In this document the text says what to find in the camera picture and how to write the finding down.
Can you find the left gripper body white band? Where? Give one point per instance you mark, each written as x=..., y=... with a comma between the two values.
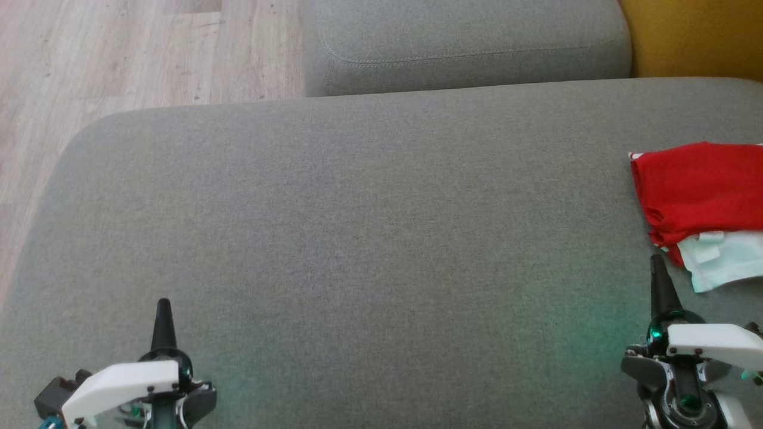
x=125, y=384

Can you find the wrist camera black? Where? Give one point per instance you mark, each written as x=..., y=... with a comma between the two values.
x=56, y=393
x=754, y=328

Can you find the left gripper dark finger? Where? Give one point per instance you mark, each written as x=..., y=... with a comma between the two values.
x=164, y=330

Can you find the large grey sofa seat cushion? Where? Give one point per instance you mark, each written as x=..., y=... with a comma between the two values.
x=357, y=238

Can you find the red white sports shorts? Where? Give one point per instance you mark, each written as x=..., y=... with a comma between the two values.
x=672, y=253

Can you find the yellow sofa cushion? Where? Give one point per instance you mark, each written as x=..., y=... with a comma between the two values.
x=697, y=36

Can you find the red white basketball jersey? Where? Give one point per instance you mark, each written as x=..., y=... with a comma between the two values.
x=697, y=185

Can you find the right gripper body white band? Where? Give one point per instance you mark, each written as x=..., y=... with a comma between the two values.
x=715, y=342

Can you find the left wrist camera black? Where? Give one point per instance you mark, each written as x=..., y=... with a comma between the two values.
x=56, y=393

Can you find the small grey sofa cushion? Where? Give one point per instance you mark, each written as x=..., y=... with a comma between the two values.
x=465, y=36

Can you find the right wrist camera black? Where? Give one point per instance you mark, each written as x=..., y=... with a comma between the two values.
x=754, y=328

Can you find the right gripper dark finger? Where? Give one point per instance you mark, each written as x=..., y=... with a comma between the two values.
x=660, y=292

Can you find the right robot arm silver white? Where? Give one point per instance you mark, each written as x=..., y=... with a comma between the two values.
x=685, y=411

